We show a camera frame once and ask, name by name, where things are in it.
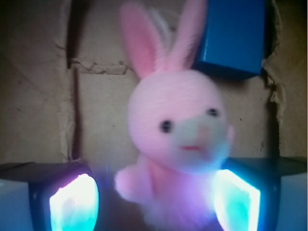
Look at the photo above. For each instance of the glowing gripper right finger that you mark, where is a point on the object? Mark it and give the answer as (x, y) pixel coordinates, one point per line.
(262, 194)

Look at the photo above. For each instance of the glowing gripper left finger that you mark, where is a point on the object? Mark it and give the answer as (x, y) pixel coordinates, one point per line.
(48, 197)

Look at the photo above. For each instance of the brown paper bag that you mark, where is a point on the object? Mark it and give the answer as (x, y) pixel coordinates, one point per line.
(65, 83)

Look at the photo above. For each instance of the pink plush bunny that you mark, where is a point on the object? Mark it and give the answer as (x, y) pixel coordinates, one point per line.
(176, 119)

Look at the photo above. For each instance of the blue rectangular block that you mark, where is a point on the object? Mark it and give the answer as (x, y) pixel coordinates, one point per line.
(233, 39)

